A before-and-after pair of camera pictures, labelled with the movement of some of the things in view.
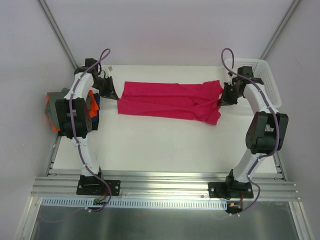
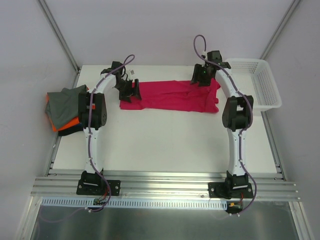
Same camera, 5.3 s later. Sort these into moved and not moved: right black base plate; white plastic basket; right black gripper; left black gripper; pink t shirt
Moved: right black gripper; pink t shirt; left black gripper
Not moved: white plastic basket; right black base plate
